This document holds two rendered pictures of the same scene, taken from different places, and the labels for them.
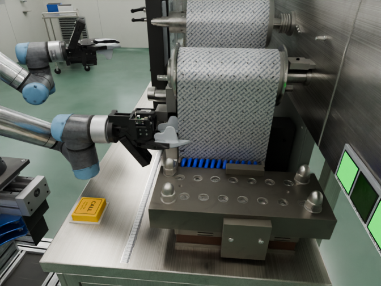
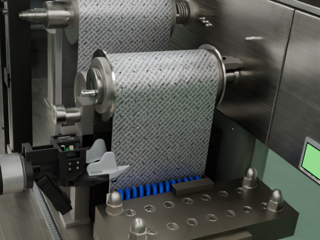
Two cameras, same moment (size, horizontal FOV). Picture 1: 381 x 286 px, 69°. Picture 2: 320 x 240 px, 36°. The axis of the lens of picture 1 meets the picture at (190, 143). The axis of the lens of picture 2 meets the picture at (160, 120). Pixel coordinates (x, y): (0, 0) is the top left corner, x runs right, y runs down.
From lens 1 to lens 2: 49 cm
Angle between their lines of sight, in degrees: 30
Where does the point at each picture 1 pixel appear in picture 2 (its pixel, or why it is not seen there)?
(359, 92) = (310, 91)
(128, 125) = (53, 160)
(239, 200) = (208, 219)
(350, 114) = (304, 110)
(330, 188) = not seen: hidden behind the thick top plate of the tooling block
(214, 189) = (176, 215)
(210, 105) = (149, 119)
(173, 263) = not seen: outside the picture
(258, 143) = (197, 155)
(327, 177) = not seen: hidden behind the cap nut
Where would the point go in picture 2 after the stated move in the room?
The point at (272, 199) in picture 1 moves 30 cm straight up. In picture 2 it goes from (237, 209) to (262, 75)
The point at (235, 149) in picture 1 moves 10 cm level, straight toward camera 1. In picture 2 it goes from (174, 166) to (191, 190)
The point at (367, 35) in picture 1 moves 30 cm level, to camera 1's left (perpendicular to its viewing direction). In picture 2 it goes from (307, 45) to (172, 57)
